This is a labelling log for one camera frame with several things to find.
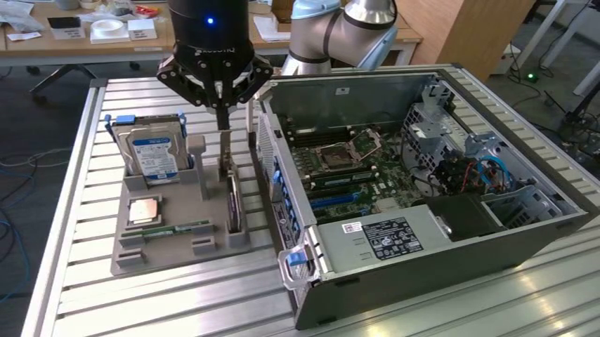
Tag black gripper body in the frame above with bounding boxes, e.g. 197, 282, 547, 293
168, 0, 259, 107

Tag graphics card with metal bracket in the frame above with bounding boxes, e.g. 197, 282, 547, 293
216, 117, 245, 235

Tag white papers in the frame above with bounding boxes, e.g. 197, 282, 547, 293
256, 15, 295, 44

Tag plain white box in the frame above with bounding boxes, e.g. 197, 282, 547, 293
128, 18, 157, 41

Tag brown cardboard box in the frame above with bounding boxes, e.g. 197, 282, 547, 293
272, 0, 297, 24

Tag white tape roll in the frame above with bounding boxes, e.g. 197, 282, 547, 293
89, 18, 133, 46

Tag hard disk in blue caddy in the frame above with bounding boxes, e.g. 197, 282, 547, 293
106, 110, 190, 185

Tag wooden desk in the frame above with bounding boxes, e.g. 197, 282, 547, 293
0, 0, 427, 68

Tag white box with black top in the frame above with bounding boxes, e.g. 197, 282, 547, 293
46, 16, 87, 41

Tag CPU socket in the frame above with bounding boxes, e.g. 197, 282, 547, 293
316, 142, 364, 173

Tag metal socket cover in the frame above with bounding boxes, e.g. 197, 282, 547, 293
348, 128, 384, 163

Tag white card with red print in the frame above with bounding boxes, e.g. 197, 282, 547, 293
6, 31, 43, 42

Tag RAM stick with white label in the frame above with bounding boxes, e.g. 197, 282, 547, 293
311, 169, 377, 187

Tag clear plastic bag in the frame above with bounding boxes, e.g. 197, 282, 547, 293
0, 1, 46, 32

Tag grey parts rack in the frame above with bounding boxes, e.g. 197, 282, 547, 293
110, 135, 257, 278

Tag blue expansion slot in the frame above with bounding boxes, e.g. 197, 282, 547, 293
309, 192, 360, 209

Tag silver CPU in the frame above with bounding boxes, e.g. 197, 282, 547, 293
129, 198, 161, 224

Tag perforated silver drive cage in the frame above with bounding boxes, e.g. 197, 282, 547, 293
406, 79, 471, 166

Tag green motherboard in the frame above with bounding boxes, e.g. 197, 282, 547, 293
281, 119, 423, 225

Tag green RAM stick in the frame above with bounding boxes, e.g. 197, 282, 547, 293
122, 220, 213, 237

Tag wooden cabinet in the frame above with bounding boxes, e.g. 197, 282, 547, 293
407, 0, 539, 81

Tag grey power supply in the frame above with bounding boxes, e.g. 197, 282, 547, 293
312, 205, 451, 275

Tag white device with red button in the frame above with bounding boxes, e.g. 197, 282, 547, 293
499, 44, 524, 77

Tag black rating label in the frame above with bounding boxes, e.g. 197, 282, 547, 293
360, 216, 427, 261

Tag black fan shroud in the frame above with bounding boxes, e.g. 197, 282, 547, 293
424, 194, 511, 243

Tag silver disk bay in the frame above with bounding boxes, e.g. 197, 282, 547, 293
464, 131, 567, 227

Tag open grey PC case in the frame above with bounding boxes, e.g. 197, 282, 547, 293
247, 62, 590, 331

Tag black stand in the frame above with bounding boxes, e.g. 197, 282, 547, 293
543, 79, 600, 142

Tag white floor cable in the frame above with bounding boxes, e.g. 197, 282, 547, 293
0, 148, 75, 169

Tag red wire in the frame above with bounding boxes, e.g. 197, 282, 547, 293
460, 163, 476, 192

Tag blue wire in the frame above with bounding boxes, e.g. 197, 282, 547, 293
478, 153, 518, 192

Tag blue floor cable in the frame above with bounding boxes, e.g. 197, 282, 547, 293
0, 167, 35, 303

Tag white table frame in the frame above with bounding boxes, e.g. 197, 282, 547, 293
510, 0, 600, 96

